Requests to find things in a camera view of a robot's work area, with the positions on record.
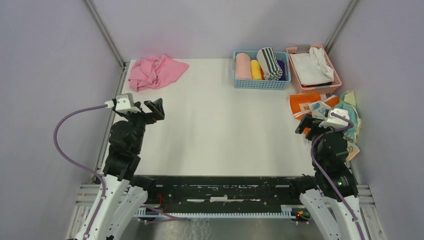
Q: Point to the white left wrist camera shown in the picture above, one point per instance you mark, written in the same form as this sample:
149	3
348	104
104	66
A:
123	104

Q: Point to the white folded cloth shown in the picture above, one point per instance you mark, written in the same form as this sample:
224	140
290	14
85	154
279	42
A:
312	68

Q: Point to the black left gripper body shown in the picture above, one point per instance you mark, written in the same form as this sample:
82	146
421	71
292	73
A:
139	120

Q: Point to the teal rabbit pattern towel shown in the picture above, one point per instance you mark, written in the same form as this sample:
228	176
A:
318	109

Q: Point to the rolled striped towel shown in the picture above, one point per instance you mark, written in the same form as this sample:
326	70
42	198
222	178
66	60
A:
268	63

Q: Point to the white cable duct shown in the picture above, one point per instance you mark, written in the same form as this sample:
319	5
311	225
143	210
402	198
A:
284	213

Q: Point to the crumpled pink towel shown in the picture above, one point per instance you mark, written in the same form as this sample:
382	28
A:
155	73

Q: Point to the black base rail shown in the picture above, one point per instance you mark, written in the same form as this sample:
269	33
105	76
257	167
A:
239	195

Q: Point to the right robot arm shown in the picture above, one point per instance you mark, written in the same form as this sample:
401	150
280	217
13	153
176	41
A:
334	172

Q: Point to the pink plastic basket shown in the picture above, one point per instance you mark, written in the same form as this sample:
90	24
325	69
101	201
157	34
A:
326	88

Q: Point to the rolled peach towel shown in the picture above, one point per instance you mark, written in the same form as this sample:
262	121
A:
243	66

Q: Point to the rolled purple towel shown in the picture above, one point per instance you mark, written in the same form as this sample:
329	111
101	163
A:
283	70

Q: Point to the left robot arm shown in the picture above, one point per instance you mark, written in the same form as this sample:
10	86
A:
121	192

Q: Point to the orange white towel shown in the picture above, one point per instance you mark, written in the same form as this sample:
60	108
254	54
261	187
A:
299	103

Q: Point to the rolled yellow towel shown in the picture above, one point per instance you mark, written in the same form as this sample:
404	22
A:
256	70

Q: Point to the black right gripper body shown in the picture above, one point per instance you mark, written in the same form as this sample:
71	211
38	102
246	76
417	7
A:
313	123

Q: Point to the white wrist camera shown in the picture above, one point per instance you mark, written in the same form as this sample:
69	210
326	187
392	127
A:
336	118
123	104

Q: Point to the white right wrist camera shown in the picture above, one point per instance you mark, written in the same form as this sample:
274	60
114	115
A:
336	118

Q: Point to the blue plastic basket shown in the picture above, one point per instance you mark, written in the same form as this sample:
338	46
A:
262	84

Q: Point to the light blue yellow towel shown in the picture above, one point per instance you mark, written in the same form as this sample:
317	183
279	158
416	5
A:
347	101

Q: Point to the aluminium frame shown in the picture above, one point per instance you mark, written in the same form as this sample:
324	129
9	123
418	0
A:
86	196

